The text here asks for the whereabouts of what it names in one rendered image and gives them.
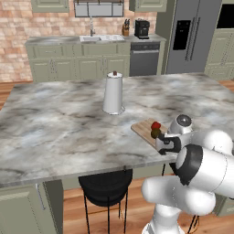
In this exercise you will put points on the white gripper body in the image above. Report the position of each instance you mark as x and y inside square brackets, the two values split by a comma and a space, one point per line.
[161, 142]

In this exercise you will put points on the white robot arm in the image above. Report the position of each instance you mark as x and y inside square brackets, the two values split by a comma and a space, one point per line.
[201, 170]

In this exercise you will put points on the dark green avocado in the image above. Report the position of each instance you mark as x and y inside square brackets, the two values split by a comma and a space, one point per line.
[155, 133]

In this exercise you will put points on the red tomato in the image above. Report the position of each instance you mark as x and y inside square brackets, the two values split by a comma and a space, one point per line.
[156, 125]

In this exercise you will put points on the wooden cutting board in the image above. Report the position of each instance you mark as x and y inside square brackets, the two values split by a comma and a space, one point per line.
[143, 128]

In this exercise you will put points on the white paper towel roll holder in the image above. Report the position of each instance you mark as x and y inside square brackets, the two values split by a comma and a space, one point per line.
[113, 94]

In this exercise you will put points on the grey dishwasher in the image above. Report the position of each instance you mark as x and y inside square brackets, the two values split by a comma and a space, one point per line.
[144, 59]

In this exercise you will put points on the green island cabinet panel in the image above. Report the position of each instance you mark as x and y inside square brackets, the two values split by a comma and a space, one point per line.
[225, 205]

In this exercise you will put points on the green tall cupboard run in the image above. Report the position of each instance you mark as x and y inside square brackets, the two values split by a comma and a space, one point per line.
[221, 55]

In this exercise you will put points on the grey fridge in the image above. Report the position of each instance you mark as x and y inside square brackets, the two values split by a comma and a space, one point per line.
[192, 36]

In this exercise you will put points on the black coffee machine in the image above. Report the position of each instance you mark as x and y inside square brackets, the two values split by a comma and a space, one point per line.
[141, 29]

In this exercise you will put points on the green base cupboard run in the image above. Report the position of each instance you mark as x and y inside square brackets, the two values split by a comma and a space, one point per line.
[76, 62]

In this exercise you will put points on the wooden knife block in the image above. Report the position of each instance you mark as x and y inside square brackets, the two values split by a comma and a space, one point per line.
[125, 29]

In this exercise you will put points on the white sink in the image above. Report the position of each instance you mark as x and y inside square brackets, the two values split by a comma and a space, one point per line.
[101, 38]

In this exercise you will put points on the silver tap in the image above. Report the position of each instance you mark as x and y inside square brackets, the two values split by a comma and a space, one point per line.
[91, 27]

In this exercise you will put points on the grey framed window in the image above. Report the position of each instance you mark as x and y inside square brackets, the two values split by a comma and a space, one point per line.
[99, 8]

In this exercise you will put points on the green island cabinet door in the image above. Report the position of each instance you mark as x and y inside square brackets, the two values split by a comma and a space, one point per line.
[16, 213]

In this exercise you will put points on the green wall cupboard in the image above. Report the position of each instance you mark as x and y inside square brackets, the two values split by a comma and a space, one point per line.
[50, 5]
[147, 5]

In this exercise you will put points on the black wall oven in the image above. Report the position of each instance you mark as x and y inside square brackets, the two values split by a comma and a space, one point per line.
[226, 15]

